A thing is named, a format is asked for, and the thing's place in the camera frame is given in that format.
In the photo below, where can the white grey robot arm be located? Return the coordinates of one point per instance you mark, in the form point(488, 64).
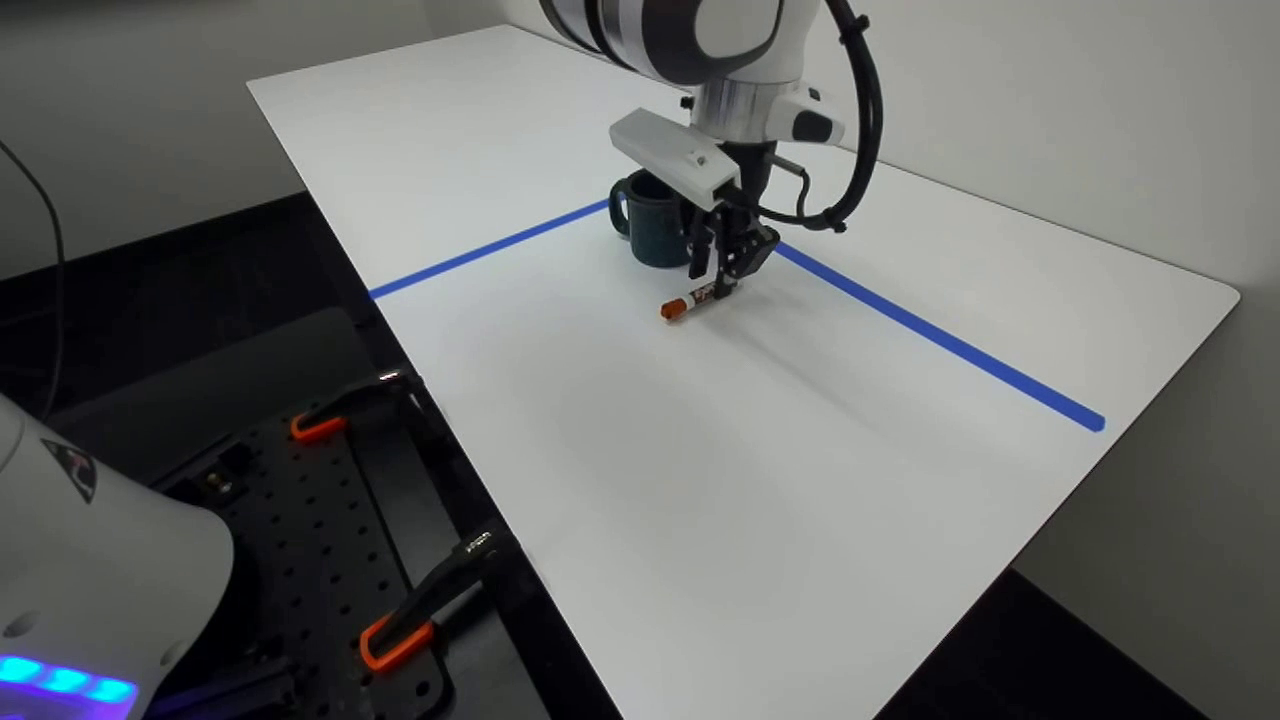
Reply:
point(666, 27)

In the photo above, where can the dark teal mug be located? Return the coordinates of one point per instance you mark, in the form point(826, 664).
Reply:
point(645, 226)

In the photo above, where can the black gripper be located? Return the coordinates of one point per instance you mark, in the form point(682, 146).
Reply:
point(750, 186)

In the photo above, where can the black orange clamp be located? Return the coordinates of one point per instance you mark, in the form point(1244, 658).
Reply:
point(335, 409)
point(414, 615)

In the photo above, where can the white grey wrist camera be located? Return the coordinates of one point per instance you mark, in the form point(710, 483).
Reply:
point(675, 158)

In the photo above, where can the black perforated breadboard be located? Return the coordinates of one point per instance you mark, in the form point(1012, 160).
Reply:
point(321, 535)

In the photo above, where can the orange marker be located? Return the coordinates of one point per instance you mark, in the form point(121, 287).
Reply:
point(678, 311)

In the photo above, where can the blue tape strip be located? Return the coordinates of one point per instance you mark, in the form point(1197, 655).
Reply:
point(494, 249)
point(935, 333)

